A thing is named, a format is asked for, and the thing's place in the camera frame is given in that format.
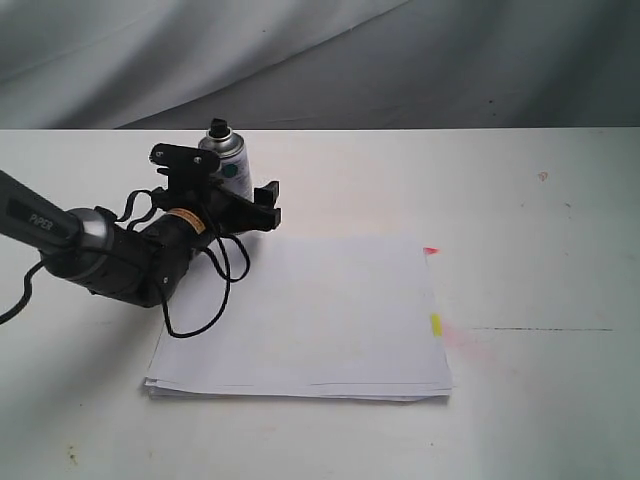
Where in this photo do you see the white paper stack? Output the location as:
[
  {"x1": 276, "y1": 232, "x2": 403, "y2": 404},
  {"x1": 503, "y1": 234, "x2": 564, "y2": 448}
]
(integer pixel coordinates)
[{"x1": 144, "y1": 234, "x2": 453, "y2": 401}]

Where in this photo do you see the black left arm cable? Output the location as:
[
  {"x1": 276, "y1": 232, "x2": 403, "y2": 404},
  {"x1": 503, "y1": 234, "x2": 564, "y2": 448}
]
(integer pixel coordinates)
[{"x1": 0, "y1": 187, "x2": 251, "y2": 339}]

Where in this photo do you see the white backdrop cloth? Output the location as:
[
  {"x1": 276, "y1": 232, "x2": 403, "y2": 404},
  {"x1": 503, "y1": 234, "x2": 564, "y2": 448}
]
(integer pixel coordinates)
[{"x1": 1, "y1": 1, "x2": 639, "y2": 129}]

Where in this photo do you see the white dotted spray paint can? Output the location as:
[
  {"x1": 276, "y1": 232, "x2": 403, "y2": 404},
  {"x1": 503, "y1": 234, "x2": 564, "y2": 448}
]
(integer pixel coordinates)
[{"x1": 198, "y1": 118, "x2": 253, "y2": 200}]

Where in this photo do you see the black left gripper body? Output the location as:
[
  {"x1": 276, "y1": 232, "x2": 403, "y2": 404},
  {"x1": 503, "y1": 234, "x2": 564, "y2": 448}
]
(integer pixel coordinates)
[{"x1": 130, "y1": 187, "x2": 260, "y2": 308}]

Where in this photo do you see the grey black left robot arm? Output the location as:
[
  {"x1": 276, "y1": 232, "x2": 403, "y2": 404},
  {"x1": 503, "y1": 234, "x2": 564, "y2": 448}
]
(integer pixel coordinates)
[{"x1": 1, "y1": 168, "x2": 281, "y2": 308}]

